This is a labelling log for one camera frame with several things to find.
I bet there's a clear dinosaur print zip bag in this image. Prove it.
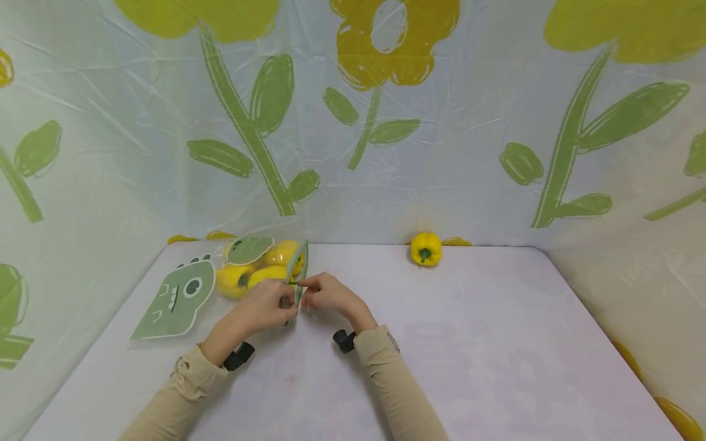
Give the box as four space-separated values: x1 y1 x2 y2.
130 236 310 342

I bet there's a person's right hand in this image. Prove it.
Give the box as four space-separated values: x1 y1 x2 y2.
298 272 373 332

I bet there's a person's left forearm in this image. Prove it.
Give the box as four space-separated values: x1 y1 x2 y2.
118 318 249 441

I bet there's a black wrist band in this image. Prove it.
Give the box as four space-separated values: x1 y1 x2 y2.
332 330 357 355
222 342 256 372

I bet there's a person's left hand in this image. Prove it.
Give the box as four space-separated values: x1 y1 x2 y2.
232 278 302 339

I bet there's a person's right forearm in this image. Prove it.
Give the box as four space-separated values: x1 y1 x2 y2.
348 309 450 441

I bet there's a yellow bell pepper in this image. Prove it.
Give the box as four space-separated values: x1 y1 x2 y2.
215 265 257 300
409 232 443 267
248 265 291 290
264 240 306 277

